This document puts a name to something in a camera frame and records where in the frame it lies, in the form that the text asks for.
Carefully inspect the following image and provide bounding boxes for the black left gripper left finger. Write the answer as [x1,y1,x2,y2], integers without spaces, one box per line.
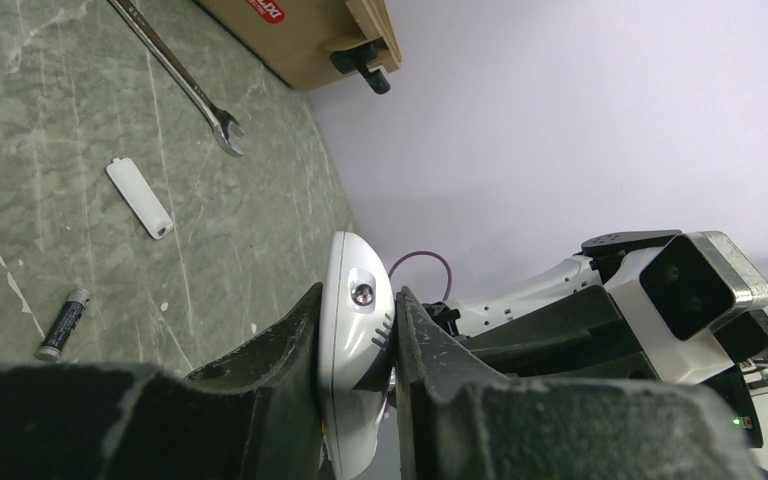
[0,284,323,479]

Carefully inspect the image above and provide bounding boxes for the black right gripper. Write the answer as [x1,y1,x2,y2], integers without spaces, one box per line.
[462,286,659,380]

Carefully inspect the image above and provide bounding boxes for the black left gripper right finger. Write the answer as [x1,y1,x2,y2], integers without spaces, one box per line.
[395,288,762,479]

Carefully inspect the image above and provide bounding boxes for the white remote control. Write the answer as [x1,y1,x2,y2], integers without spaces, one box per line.
[317,231,396,479]

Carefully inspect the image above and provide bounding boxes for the black AAA battery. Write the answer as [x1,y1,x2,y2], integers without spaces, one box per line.
[34,288,91,362]

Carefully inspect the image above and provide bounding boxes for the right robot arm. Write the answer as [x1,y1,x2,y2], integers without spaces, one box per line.
[399,230,768,479]

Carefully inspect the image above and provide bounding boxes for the white battery cover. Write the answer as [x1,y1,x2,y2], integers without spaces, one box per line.
[106,157,174,240]

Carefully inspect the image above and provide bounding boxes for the silver open-end wrench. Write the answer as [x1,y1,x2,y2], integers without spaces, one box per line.
[110,0,244,158]

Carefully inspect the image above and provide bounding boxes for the black toolbox right latch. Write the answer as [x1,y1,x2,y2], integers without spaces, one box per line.
[330,43,391,95]

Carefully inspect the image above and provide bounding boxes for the tan plastic toolbox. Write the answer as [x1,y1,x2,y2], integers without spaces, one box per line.
[199,0,402,92]

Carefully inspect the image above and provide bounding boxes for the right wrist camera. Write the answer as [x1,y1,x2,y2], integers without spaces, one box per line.
[605,231,768,384]

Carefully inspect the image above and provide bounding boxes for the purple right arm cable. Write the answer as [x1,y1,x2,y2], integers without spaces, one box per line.
[387,250,454,305]

